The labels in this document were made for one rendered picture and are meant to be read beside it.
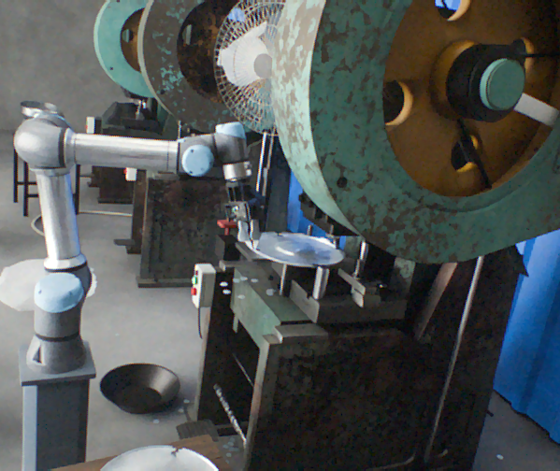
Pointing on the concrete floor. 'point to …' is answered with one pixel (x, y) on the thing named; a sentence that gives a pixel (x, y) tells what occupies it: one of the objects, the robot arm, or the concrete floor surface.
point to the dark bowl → (139, 387)
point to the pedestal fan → (249, 49)
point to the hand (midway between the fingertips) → (253, 244)
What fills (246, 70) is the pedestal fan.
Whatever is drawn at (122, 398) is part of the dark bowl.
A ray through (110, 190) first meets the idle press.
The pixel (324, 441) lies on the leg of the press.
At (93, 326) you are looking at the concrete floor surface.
